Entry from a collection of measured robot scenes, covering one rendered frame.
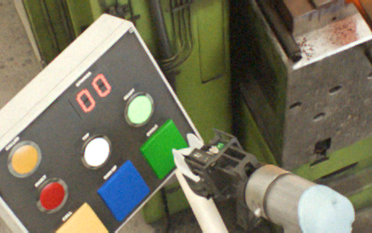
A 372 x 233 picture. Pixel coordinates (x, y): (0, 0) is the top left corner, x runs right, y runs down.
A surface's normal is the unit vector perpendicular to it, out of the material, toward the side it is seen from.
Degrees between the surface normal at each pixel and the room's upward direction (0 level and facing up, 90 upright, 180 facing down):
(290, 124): 90
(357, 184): 0
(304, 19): 90
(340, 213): 60
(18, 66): 0
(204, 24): 90
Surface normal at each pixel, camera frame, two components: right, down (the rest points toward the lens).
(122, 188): 0.58, 0.25
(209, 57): 0.37, 0.79
